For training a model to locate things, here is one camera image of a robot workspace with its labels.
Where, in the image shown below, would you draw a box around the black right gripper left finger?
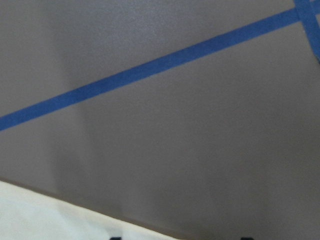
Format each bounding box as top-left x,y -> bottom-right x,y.
109,236 -> 122,240

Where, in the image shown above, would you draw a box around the cream long-sleeve printed shirt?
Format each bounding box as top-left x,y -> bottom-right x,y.
0,181 -> 171,240

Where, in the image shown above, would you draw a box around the blue tape grid lines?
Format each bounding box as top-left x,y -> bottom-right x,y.
0,0 -> 320,131

